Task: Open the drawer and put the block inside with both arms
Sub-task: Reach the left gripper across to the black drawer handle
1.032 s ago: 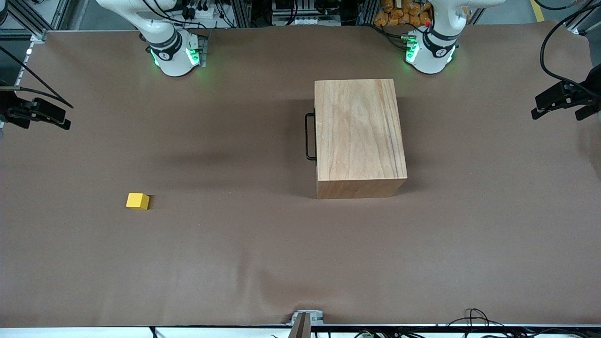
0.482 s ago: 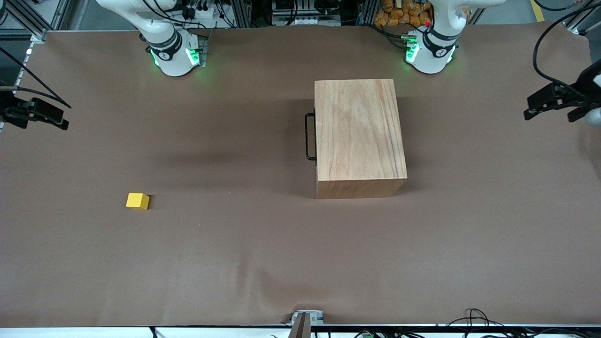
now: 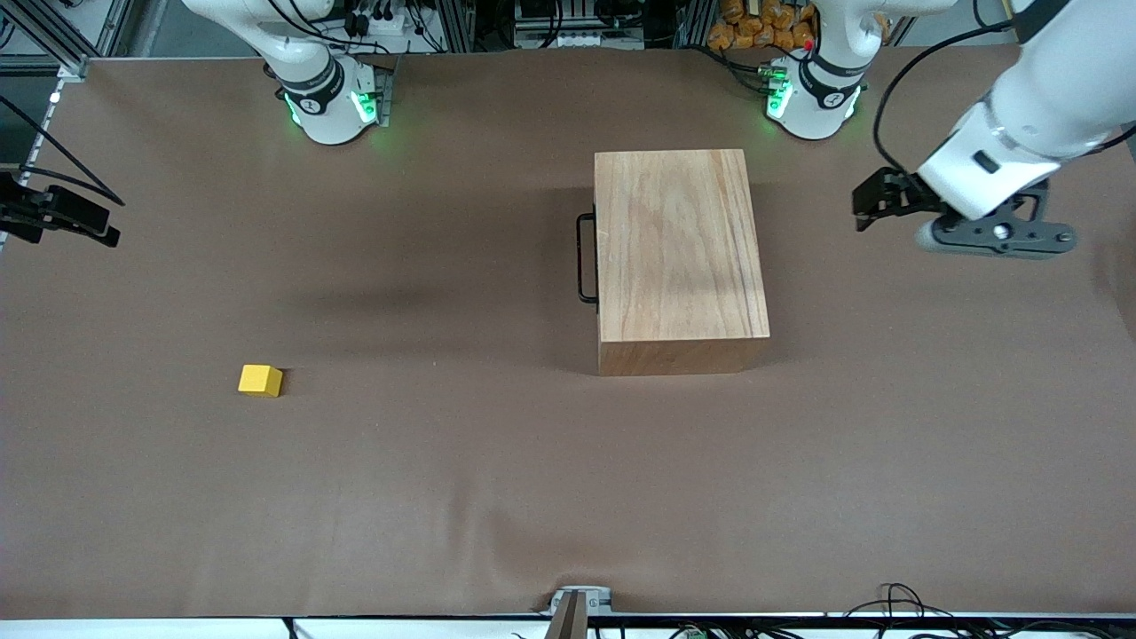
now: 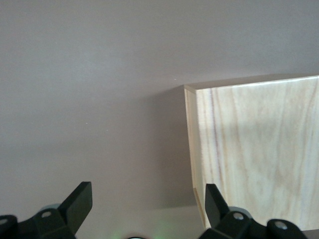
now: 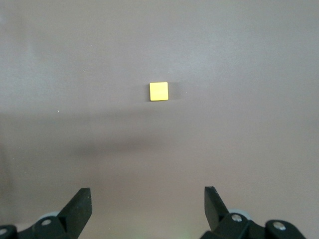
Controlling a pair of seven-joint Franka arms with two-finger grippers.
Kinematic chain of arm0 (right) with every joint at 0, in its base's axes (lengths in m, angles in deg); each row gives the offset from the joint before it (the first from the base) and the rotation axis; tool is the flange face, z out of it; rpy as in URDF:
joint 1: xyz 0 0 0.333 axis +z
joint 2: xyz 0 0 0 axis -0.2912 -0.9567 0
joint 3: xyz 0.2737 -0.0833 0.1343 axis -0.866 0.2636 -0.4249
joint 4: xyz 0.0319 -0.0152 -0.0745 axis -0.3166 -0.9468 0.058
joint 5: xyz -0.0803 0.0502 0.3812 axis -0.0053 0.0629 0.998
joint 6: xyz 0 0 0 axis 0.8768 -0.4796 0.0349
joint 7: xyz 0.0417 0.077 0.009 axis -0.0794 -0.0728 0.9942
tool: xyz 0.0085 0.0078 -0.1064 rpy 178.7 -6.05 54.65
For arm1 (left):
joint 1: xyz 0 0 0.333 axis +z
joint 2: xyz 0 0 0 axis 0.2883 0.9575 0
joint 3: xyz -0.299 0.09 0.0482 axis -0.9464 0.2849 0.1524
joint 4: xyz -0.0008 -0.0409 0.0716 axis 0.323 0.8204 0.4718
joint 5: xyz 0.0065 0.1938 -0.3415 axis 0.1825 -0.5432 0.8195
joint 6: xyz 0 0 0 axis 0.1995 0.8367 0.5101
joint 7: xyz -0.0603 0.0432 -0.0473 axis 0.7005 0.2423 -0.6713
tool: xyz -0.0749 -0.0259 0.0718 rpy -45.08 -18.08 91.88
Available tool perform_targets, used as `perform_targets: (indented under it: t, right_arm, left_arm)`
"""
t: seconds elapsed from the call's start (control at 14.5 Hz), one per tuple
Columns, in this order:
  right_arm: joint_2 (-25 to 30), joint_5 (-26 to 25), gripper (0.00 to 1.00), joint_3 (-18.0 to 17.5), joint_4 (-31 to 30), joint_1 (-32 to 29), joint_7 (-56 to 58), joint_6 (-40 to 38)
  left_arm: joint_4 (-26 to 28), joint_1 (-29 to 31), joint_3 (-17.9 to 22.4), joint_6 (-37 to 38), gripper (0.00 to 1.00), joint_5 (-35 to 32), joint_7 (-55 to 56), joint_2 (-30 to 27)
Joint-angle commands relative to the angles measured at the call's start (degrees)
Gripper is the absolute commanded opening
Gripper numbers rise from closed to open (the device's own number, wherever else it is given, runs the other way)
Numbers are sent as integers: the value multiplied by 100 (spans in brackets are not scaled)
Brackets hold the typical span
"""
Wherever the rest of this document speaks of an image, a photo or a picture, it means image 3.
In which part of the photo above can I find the yellow block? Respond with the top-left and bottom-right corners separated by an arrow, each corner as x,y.
238,365 -> 284,398

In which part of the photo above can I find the black cable bundle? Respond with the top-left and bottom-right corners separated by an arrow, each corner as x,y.
841,582 -> 1136,639

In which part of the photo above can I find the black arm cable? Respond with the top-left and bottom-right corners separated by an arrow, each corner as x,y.
0,93 -> 126,207
873,20 -> 1017,177

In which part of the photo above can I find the pile of orange objects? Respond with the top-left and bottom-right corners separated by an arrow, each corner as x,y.
707,0 -> 818,52

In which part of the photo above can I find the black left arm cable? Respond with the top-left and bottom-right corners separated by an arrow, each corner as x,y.
873,20 -> 1017,177

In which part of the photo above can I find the aluminium frame profile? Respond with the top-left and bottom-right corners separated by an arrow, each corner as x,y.
0,0 -> 91,83

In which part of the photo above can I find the brown table cover sheet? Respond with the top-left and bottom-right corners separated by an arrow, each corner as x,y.
0,40 -> 1136,619

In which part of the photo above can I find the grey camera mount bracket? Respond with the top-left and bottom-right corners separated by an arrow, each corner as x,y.
545,585 -> 615,639

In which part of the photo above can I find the wooden drawer cabinet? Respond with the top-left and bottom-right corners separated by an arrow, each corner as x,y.
593,148 -> 770,377

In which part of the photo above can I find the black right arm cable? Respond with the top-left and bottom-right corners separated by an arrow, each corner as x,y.
0,93 -> 126,207

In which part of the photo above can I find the black metal drawer handle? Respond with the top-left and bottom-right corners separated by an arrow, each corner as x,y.
576,212 -> 600,305

